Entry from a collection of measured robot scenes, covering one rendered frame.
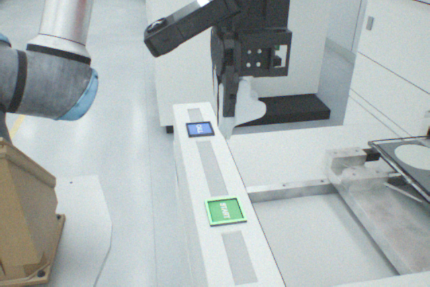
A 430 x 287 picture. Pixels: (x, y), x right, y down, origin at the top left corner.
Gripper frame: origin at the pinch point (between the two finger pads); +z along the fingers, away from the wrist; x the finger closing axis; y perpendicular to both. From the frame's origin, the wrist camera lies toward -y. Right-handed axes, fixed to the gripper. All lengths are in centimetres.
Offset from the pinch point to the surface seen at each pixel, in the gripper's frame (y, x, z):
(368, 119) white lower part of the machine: 59, 52, 31
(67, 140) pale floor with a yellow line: -69, 195, 111
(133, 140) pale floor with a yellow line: -24, 187, 111
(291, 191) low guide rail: 19.4, 17.0, 26.8
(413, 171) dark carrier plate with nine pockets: 42.9, 12.1, 20.7
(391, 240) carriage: 28.8, -2.9, 22.7
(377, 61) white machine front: 59, 54, 13
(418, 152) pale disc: 49, 18, 21
